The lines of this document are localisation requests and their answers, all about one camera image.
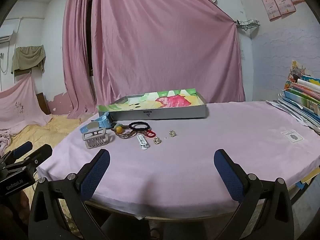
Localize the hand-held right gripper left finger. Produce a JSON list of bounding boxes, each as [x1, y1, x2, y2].
[[28, 149, 111, 240]]

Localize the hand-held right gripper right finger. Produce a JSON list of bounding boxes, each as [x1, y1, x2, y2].
[[214, 149, 295, 240]]

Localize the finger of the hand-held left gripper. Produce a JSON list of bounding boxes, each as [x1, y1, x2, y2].
[[0, 141, 33, 166], [10, 144, 53, 173]]

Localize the grey hair claw clip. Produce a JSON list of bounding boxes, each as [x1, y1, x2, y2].
[[82, 127, 110, 150]]

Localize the brown hair tie yellow bead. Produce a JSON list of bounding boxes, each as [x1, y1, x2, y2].
[[111, 122, 137, 139]]

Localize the blue watch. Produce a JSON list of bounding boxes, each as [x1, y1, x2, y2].
[[79, 112, 112, 134]]

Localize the white hair clip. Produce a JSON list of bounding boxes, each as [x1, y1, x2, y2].
[[136, 134, 149, 150]]

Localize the black hair tie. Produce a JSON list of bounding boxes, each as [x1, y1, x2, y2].
[[128, 121, 150, 132]]

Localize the grey metal tray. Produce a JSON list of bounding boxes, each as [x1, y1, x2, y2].
[[106, 90, 207, 120]]

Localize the yellow blanket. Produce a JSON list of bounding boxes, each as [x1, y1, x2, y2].
[[0, 114, 93, 178]]

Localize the pink tablecloth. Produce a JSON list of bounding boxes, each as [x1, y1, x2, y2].
[[36, 101, 320, 207]]

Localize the pink cloth with drawing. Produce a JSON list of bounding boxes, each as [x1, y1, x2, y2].
[[0, 74, 52, 134]]

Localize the brown wooden board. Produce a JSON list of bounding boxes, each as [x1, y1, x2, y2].
[[36, 92, 51, 116]]

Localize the small plastic packet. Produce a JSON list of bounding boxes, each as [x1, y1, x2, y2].
[[280, 129, 304, 144]]

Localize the olive green towel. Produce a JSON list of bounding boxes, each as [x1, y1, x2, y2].
[[11, 45, 46, 75]]

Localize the painted paper sheet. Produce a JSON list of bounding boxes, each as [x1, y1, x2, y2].
[[97, 88, 204, 112]]

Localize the pink pleated curtain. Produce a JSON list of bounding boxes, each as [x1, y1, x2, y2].
[[62, 0, 97, 119]]

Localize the stack of colourful books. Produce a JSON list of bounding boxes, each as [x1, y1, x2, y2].
[[266, 60, 320, 136]]

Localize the white air conditioner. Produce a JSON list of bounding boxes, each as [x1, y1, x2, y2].
[[0, 31, 14, 43]]

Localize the pink hanging sheet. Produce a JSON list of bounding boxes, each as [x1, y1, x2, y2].
[[91, 0, 247, 105]]

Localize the wire wall rack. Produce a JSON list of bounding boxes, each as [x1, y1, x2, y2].
[[235, 19, 261, 32]]

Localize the pink wall certificates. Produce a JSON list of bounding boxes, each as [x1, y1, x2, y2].
[[254, 0, 305, 22]]

